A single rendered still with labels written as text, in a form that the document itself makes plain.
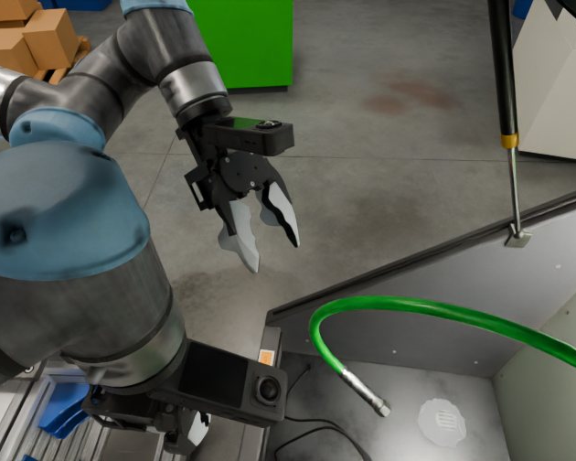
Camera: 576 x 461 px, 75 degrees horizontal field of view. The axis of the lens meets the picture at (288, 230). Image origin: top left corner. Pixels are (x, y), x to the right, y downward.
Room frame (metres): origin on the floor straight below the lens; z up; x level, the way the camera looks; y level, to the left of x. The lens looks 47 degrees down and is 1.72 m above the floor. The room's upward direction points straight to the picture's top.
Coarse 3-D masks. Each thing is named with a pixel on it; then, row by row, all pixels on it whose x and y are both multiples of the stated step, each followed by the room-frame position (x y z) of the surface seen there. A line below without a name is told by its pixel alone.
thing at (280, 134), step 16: (208, 128) 0.39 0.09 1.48; (224, 128) 0.37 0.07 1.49; (240, 128) 0.36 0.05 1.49; (256, 128) 0.35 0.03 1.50; (272, 128) 0.35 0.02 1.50; (288, 128) 0.35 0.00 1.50; (208, 144) 0.39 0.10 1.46; (224, 144) 0.37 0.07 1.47; (240, 144) 0.35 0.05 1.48; (256, 144) 0.34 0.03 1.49; (272, 144) 0.33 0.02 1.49; (288, 144) 0.34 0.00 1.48
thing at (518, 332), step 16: (336, 304) 0.23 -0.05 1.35; (352, 304) 0.22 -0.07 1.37; (368, 304) 0.21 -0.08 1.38; (384, 304) 0.20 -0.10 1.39; (400, 304) 0.20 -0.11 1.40; (416, 304) 0.19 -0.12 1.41; (432, 304) 0.19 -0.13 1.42; (448, 304) 0.18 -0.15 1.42; (320, 320) 0.23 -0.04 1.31; (464, 320) 0.17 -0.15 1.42; (480, 320) 0.16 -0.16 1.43; (496, 320) 0.16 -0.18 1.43; (320, 336) 0.24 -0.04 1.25; (512, 336) 0.15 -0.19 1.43; (528, 336) 0.15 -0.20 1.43; (544, 336) 0.15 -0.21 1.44; (320, 352) 0.23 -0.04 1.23; (560, 352) 0.13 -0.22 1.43; (336, 368) 0.22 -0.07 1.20
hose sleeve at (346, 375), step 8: (344, 368) 0.22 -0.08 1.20; (344, 376) 0.21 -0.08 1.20; (352, 376) 0.21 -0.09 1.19; (352, 384) 0.20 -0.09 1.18; (360, 384) 0.20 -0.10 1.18; (360, 392) 0.20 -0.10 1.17; (368, 392) 0.20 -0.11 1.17; (368, 400) 0.19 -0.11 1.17; (376, 400) 0.19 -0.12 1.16; (376, 408) 0.18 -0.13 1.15
